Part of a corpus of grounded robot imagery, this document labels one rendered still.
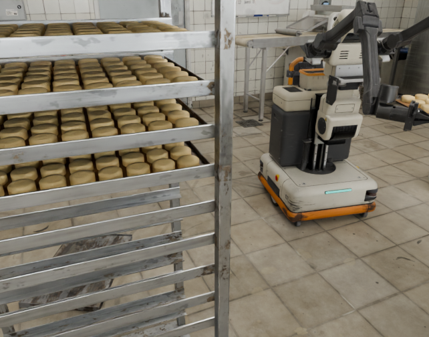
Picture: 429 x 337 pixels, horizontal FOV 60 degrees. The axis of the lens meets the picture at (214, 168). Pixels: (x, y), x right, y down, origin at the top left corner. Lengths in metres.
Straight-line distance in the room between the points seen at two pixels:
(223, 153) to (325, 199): 1.78
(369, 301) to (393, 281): 0.23
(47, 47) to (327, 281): 1.84
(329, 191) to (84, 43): 2.03
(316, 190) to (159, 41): 1.90
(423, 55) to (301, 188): 3.37
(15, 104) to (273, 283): 1.67
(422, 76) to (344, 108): 3.13
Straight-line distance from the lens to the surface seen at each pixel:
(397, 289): 2.26
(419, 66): 5.47
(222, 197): 0.81
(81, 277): 1.42
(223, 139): 0.76
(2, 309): 1.49
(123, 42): 0.70
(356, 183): 2.61
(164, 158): 0.87
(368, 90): 1.63
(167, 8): 1.14
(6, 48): 0.70
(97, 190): 0.77
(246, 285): 2.07
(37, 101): 0.71
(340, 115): 2.38
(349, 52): 2.30
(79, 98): 0.71
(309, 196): 2.44
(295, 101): 2.52
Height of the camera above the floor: 1.40
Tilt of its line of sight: 25 degrees down
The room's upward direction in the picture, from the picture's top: straight up
